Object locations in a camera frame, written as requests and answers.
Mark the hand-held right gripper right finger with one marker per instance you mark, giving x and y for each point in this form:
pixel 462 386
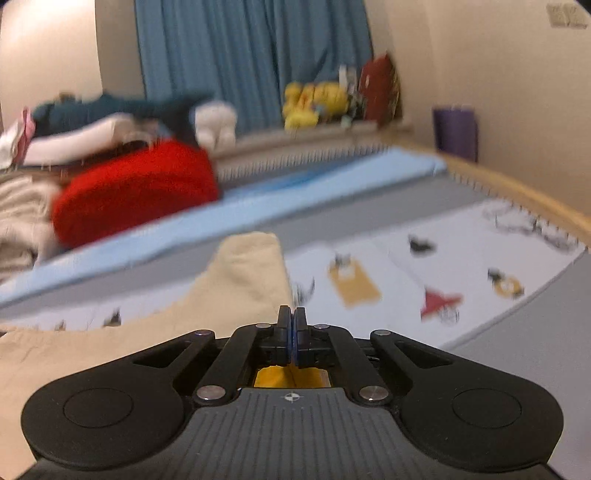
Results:
pixel 300 333

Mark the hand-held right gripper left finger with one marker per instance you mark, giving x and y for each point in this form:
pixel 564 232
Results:
pixel 282 333

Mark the beige and yellow garment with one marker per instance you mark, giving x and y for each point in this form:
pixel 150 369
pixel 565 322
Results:
pixel 231 295

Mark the windowsill ledge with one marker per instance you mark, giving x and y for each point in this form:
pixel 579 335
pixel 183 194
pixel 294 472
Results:
pixel 323 134

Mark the red cushion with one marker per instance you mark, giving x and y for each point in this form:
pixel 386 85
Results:
pixel 138 189

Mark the yellow plush toy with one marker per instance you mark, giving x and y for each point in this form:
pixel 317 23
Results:
pixel 314 101

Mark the purple container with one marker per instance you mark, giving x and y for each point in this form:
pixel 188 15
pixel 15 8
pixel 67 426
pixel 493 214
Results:
pixel 455 134

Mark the dark red bag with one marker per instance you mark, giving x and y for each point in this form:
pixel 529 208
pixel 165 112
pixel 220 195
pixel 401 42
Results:
pixel 379 90

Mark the blue curtain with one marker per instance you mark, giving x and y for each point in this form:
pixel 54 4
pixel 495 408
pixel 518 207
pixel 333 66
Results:
pixel 249 55

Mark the dark teal clothing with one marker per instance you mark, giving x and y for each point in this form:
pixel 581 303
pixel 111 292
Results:
pixel 115 108

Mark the pink cloth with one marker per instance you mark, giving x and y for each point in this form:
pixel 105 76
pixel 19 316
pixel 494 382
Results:
pixel 23 136

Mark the wooden bed frame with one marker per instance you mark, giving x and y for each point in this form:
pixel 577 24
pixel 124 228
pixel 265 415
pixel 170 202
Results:
pixel 508 182

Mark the wall socket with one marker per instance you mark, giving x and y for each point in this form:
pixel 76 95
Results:
pixel 567 14

